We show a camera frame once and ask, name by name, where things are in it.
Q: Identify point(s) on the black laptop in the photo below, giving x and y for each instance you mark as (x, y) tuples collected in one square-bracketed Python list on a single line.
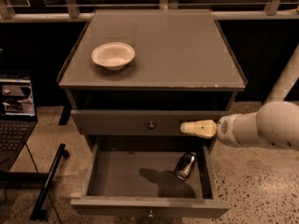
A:
[(17, 115)]

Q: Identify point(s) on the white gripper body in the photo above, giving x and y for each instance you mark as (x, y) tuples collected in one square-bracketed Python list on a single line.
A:
[(224, 130)]

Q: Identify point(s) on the grey drawer cabinet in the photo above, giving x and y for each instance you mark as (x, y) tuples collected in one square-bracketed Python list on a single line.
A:
[(182, 63)]

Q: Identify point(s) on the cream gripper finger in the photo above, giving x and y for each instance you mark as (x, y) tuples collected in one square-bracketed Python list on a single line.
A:
[(202, 128)]

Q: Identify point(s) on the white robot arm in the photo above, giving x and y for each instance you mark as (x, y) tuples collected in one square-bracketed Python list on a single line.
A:
[(274, 125)]

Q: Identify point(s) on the open grey middle drawer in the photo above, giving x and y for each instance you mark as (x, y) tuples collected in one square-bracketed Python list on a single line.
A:
[(129, 175)]

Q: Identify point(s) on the shiny orange soda can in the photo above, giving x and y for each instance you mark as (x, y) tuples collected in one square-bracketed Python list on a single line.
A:
[(185, 166)]

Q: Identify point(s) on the white paper bowl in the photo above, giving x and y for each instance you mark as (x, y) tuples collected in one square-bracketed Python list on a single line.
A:
[(113, 56)]

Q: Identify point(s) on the metal window railing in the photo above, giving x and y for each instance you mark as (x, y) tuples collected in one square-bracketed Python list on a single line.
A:
[(37, 10)]

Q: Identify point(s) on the closed grey top drawer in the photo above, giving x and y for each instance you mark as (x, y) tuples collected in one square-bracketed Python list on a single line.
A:
[(135, 122)]

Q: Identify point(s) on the top drawer knob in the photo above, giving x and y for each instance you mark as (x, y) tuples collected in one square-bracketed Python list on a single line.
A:
[(151, 125)]

